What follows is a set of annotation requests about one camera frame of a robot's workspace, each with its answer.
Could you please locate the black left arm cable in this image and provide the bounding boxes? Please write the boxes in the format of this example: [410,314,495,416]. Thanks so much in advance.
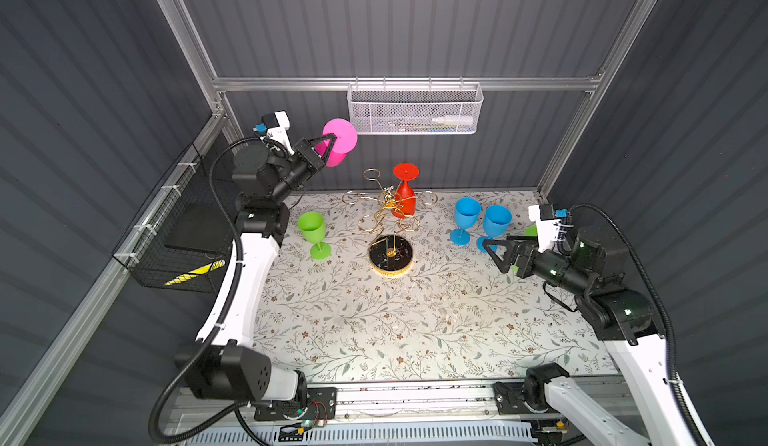
[148,136,271,445]

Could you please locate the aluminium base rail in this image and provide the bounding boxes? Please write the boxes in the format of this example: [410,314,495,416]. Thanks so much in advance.
[173,378,601,446]

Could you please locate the blue wine glass front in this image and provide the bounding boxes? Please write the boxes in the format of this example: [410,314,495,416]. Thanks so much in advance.
[450,197,482,246]

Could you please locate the lime green wine glass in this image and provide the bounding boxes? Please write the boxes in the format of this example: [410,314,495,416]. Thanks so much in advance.
[297,211,332,261]
[511,224,538,274]

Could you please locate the blue wine glass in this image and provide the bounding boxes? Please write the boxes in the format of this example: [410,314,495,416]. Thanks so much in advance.
[450,197,482,246]
[476,205,512,251]

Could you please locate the white marker in basket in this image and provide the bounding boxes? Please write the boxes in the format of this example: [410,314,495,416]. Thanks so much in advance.
[430,115,475,129]

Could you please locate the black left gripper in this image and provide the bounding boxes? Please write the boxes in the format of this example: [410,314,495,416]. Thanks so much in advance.
[269,132,332,209]

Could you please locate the magenta wine glass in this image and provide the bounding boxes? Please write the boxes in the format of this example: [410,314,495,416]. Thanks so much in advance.
[322,118,358,167]

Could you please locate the gold wine glass rack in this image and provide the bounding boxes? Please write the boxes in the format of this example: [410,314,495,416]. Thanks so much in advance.
[342,168,439,278]

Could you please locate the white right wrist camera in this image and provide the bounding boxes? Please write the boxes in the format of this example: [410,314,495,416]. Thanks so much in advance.
[528,203,568,252]

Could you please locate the yellow black striped item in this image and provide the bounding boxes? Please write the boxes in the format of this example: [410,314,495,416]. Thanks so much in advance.
[164,259,226,286]

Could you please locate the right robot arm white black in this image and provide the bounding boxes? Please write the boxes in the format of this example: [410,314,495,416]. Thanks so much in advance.
[482,226,712,445]

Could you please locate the white wire mesh basket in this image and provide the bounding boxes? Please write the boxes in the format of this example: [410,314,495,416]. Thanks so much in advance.
[346,80,484,135]

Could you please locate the black wire mesh basket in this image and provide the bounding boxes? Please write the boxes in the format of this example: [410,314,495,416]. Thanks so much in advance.
[113,138,238,293]

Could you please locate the red wine glass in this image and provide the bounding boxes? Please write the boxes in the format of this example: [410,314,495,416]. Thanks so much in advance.
[392,162,420,219]

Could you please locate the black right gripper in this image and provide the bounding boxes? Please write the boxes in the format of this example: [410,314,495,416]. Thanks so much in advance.
[481,231,587,296]

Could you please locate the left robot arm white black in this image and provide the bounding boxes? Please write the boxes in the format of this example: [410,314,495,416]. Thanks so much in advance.
[172,133,337,407]

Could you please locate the lime green wine glass back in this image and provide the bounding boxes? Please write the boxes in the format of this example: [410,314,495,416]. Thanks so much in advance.
[511,224,538,274]

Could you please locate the lime green wine glass front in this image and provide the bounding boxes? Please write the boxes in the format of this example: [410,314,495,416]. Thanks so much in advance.
[297,211,332,261]

